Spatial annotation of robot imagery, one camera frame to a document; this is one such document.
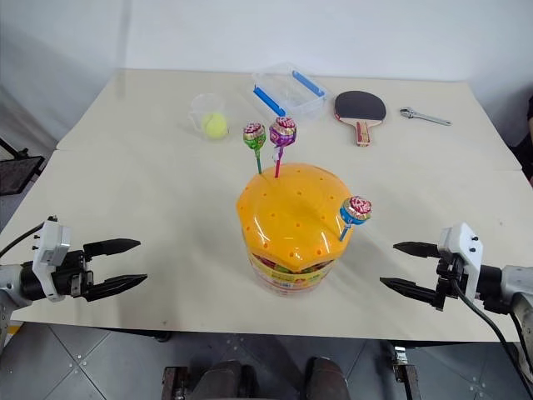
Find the green wrapped lollipop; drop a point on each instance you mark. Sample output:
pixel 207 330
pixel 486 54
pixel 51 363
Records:
pixel 254 135

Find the blue wrapped lollipop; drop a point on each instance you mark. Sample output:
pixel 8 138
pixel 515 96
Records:
pixel 356 210

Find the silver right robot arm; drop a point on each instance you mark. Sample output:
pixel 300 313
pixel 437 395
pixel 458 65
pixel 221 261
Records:
pixel 516 283

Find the clear plastic measuring cup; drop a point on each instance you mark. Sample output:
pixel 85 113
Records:
pixel 204 104

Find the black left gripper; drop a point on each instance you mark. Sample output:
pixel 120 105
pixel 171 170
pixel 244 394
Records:
pixel 73 273

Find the clear plastic candy jar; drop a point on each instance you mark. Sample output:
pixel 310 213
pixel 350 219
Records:
pixel 287 281

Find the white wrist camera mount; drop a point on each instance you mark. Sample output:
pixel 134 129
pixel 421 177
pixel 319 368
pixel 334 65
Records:
pixel 464 246
pixel 50 246

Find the black table leg clamp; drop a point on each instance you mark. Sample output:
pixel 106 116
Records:
pixel 404 366

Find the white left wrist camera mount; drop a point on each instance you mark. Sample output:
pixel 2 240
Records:
pixel 50 246

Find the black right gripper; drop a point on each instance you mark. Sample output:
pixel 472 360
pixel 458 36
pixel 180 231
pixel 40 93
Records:
pixel 449 277

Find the yellow tennis ball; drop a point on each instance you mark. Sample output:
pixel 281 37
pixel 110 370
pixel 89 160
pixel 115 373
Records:
pixel 214 125

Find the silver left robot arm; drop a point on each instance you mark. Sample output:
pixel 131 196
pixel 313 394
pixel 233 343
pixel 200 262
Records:
pixel 10 283

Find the orange perforated jar lid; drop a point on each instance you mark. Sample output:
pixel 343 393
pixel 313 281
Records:
pixel 287 216

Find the clear box with blue clips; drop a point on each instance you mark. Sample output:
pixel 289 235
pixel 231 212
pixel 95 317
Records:
pixel 291 91

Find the purple wrapped lollipop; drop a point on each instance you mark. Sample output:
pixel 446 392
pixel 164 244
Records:
pixel 283 131

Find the dark rounded shape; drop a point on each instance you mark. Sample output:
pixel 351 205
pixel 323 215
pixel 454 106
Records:
pixel 327 379
pixel 227 381

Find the dark metal bracket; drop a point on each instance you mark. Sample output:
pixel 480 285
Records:
pixel 175 383

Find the dark object at room edge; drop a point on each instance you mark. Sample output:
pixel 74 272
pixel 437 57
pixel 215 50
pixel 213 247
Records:
pixel 525 154

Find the black table tennis paddle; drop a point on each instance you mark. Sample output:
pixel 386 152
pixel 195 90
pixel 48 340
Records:
pixel 360 106

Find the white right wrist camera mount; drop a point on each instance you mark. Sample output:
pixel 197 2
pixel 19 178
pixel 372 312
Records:
pixel 464 246

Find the black metal stand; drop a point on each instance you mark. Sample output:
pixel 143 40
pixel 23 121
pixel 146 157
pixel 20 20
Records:
pixel 16 173

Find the silver adjustable wrench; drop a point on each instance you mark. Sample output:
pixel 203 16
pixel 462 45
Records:
pixel 424 116

